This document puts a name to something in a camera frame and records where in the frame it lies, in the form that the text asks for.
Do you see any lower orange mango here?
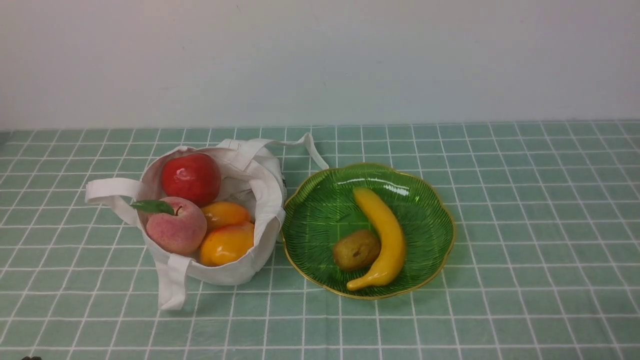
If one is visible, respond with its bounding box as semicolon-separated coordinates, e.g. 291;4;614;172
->
199;222;255;267

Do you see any brown kiwi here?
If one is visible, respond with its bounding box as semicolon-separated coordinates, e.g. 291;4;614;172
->
332;228;381;272

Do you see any green checkered tablecloth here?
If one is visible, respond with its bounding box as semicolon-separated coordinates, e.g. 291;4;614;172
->
0;121;640;360

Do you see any green glass plate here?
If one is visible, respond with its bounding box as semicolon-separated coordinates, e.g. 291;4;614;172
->
281;162;457;300

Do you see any orange mango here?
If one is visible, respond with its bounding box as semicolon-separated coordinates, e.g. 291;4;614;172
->
200;201;253;231
199;222;255;267

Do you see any upper orange mango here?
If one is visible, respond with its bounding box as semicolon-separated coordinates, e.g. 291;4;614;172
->
200;201;253;231

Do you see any pink peach with leaf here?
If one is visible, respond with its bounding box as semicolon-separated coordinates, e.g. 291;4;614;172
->
131;196;207;256

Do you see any red apple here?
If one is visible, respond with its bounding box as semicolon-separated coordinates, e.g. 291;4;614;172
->
161;153;222;208

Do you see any white cloth tote bag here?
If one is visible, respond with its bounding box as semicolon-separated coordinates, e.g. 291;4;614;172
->
85;132;329;311

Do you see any yellow banana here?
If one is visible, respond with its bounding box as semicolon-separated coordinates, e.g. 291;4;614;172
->
346;187;407;292

